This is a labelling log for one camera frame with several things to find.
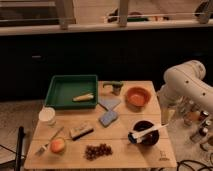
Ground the wooden board eraser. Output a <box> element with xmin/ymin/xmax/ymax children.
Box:
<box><xmin>70</xmin><ymin>122</ymin><xmax>94</xmax><ymax>141</ymax></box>

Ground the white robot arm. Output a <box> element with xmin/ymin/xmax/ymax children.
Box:
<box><xmin>157</xmin><ymin>60</ymin><xmax>213</xmax><ymax>124</ymax></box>

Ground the grey cloth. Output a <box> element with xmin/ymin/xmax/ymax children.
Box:
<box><xmin>98</xmin><ymin>97</ymin><xmax>121</xmax><ymax>110</ymax></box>

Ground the corn cob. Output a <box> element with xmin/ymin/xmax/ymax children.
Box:
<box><xmin>72</xmin><ymin>93</ymin><xmax>94</xmax><ymax>102</ymax></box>

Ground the orange bowl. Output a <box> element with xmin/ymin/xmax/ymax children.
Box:
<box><xmin>125</xmin><ymin>87</ymin><xmax>151</xmax><ymax>107</ymax></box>

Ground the blue sponge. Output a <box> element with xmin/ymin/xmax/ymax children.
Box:
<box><xmin>99</xmin><ymin>110</ymin><xmax>118</xmax><ymax>127</ymax></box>

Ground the green plastic tray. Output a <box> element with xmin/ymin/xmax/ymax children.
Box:
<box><xmin>45</xmin><ymin>75</ymin><xmax>98</xmax><ymax>110</ymax></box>

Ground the white plastic cup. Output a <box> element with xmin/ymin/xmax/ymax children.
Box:
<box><xmin>39</xmin><ymin>107</ymin><xmax>56</xmax><ymax>126</ymax></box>

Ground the bunch of dark grapes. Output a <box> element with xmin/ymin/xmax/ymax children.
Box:
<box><xmin>85</xmin><ymin>144</ymin><xmax>113</xmax><ymax>161</ymax></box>

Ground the dark bowl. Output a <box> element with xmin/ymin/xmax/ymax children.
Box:
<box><xmin>129</xmin><ymin>120</ymin><xmax>160</xmax><ymax>146</ymax></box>

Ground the orange peach fruit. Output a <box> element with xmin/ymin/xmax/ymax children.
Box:
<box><xmin>50</xmin><ymin>138</ymin><xmax>66</xmax><ymax>153</ymax></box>

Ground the metal fork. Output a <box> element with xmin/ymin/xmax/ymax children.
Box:
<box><xmin>35</xmin><ymin>126</ymin><xmax>64</xmax><ymax>156</ymax></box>

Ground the black pole stand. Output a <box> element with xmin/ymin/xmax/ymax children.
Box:
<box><xmin>14</xmin><ymin>126</ymin><xmax>25</xmax><ymax>171</ymax></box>

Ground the spice bottles cluster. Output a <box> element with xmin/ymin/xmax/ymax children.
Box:
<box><xmin>183</xmin><ymin>101</ymin><xmax>213</xmax><ymax>151</ymax></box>

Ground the black floor cable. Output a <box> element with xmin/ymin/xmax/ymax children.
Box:
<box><xmin>159</xmin><ymin>159</ymin><xmax>213</xmax><ymax>171</ymax></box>

